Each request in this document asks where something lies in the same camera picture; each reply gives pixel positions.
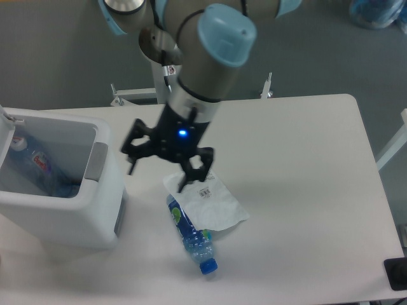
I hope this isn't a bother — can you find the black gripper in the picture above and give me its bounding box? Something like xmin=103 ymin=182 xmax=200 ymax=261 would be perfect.
xmin=120 ymin=103 xmax=216 ymax=194

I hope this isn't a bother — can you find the white push-button trash can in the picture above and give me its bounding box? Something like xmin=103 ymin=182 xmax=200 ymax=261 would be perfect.
xmin=1 ymin=108 xmax=126 ymax=249

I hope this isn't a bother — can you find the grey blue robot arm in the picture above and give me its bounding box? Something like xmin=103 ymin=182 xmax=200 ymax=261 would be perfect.
xmin=99 ymin=1 xmax=300 ymax=188

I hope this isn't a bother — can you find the bottle inside trash can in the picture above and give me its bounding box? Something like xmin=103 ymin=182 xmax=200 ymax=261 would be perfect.
xmin=9 ymin=133 xmax=78 ymax=198

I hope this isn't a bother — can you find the white plastic pouch bag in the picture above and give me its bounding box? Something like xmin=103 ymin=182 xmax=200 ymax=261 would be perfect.
xmin=163 ymin=171 xmax=249 ymax=231

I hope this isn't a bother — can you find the blue label plastic bottle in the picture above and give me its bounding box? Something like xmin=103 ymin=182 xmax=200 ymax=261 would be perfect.
xmin=166 ymin=194 xmax=217 ymax=275

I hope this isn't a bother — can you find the blue plastic bag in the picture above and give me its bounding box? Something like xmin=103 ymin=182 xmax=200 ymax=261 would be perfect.
xmin=348 ymin=0 xmax=406 ymax=30

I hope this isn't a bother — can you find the black device at edge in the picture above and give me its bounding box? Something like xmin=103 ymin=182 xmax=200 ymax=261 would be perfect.
xmin=383 ymin=257 xmax=406 ymax=291

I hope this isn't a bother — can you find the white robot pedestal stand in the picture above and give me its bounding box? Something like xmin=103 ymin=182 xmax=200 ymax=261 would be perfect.
xmin=109 ymin=60 xmax=275 ymax=107

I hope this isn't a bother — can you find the black cable on pedestal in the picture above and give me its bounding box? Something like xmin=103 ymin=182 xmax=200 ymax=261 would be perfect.
xmin=161 ymin=50 xmax=174 ymax=93

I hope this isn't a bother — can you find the white frame bar right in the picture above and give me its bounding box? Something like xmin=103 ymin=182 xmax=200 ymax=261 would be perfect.
xmin=375 ymin=109 xmax=406 ymax=171

